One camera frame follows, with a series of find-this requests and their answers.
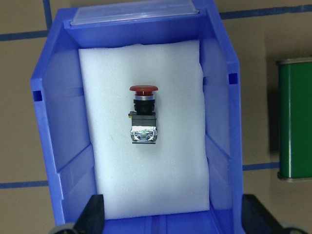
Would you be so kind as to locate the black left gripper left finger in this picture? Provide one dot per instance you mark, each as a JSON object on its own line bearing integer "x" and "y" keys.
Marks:
{"x": 92, "y": 218}

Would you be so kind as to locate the green conveyor belt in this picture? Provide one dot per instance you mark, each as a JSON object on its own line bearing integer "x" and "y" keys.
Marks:
{"x": 295, "y": 88}

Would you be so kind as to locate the white foam pad left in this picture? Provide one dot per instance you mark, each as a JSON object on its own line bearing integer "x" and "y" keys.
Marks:
{"x": 144, "y": 172}

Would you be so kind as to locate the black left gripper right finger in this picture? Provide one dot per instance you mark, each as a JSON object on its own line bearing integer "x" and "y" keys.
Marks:
{"x": 256, "y": 219}

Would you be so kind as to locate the red push button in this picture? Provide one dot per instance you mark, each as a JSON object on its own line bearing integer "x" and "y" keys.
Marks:
{"x": 143, "y": 118}

